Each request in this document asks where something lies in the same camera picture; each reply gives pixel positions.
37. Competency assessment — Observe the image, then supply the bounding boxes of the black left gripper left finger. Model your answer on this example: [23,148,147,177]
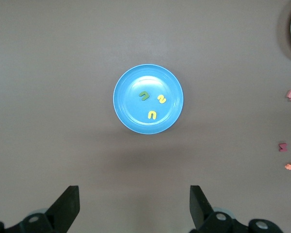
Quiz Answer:
[4,185,81,233]

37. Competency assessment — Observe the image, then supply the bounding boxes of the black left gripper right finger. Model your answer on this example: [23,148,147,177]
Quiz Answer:
[189,185,248,233]

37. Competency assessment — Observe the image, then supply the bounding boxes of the blue plate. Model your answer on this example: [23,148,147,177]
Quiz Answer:
[113,64,184,135]

